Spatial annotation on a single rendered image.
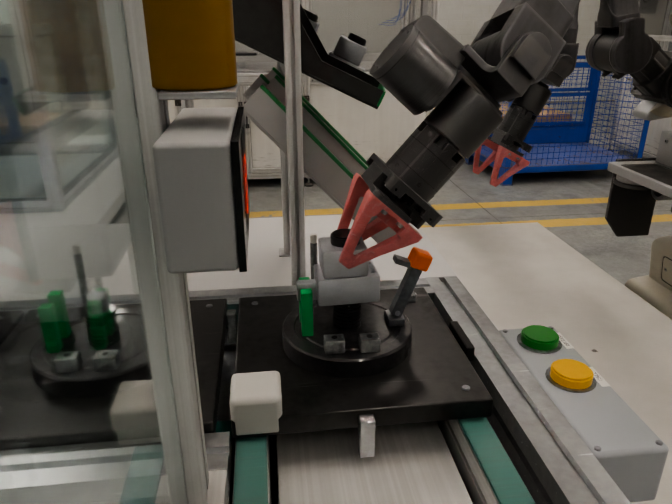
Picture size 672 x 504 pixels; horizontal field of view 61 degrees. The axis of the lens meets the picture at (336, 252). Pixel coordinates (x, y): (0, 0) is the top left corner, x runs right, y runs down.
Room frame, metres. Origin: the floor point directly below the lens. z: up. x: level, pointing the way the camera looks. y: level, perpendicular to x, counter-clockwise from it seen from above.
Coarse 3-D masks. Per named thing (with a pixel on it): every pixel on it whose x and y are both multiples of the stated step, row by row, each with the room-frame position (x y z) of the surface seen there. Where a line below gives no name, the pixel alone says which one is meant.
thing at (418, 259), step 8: (416, 248) 0.55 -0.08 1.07; (400, 256) 0.55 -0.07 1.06; (408, 256) 0.55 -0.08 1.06; (416, 256) 0.54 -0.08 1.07; (424, 256) 0.54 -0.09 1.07; (400, 264) 0.54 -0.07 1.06; (408, 264) 0.54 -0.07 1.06; (416, 264) 0.54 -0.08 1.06; (424, 264) 0.54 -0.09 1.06; (408, 272) 0.55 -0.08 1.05; (416, 272) 0.54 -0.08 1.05; (408, 280) 0.54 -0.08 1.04; (416, 280) 0.54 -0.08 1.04; (400, 288) 0.55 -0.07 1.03; (408, 288) 0.54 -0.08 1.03; (400, 296) 0.54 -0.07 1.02; (408, 296) 0.54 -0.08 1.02; (392, 304) 0.55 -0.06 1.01; (400, 304) 0.54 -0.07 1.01; (392, 312) 0.54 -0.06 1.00; (400, 312) 0.54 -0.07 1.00
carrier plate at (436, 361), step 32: (416, 288) 0.67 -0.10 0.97; (256, 320) 0.58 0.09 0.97; (416, 320) 0.58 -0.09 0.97; (256, 352) 0.52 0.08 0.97; (416, 352) 0.52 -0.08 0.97; (448, 352) 0.52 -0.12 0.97; (288, 384) 0.46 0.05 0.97; (320, 384) 0.46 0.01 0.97; (352, 384) 0.46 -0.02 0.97; (384, 384) 0.46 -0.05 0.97; (416, 384) 0.46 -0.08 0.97; (448, 384) 0.46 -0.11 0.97; (480, 384) 0.46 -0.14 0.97; (288, 416) 0.41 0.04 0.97; (320, 416) 0.42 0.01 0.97; (352, 416) 0.42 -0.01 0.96; (384, 416) 0.42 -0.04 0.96; (416, 416) 0.43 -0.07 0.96; (448, 416) 0.43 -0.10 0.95; (480, 416) 0.43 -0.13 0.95
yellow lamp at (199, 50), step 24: (144, 0) 0.32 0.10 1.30; (168, 0) 0.31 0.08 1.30; (192, 0) 0.31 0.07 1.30; (216, 0) 0.32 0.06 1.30; (168, 24) 0.31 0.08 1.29; (192, 24) 0.31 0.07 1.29; (216, 24) 0.32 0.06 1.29; (168, 48) 0.31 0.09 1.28; (192, 48) 0.31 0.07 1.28; (216, 48) 0.32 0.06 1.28; (168, 72) 0.31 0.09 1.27; (192, 72) 0.31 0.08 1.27; (216, 72) 0.32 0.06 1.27
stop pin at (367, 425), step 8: (360, 416) 0.42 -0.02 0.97; (368, 416) 0.42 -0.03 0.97; (360, 424) 0.41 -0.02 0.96; (368, 424) 0.41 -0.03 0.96; (360, 432) 0.41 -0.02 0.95; (368, 432) 0.41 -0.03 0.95; (360, 440) 0.41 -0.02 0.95; (368, 440) 0.41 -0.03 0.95; (360, 448) 0.41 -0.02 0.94; (368, 448) 0.41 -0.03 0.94; (360, 456) 0.41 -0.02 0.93; (368, 456) 0.41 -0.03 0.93
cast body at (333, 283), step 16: (320, 240) 0.55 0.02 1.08; (336, 240) 0.53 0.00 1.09; (320, 256) 0.53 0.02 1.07; (336, 256) 0.52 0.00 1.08; (320, 272) 0.53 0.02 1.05; (336, 272) 0.52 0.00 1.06; (352, 272) 0.52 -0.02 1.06; (368, 272) 0.53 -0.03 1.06; (304, 288) 0.53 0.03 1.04; (320, 288) 0.51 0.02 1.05; (336, 288) 0.51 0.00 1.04; (352, 288) 0.52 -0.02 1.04; (368, 288) 0.52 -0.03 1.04; (320, 304) 0.51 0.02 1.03; (336, 304) 0.52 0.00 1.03
